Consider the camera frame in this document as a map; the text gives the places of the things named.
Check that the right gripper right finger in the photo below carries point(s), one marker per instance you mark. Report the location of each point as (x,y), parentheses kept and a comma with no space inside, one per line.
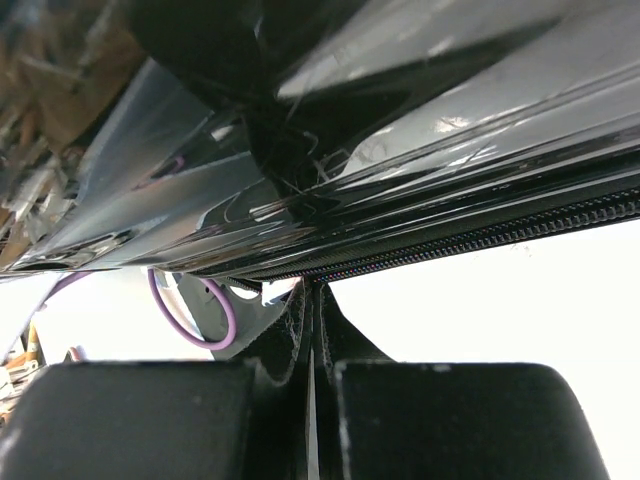
(381,419)

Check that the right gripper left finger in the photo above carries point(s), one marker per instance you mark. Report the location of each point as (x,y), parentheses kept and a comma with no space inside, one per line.
(243,418)

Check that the white suitcase with dark lining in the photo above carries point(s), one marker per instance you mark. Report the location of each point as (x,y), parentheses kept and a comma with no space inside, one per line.
(261,140)

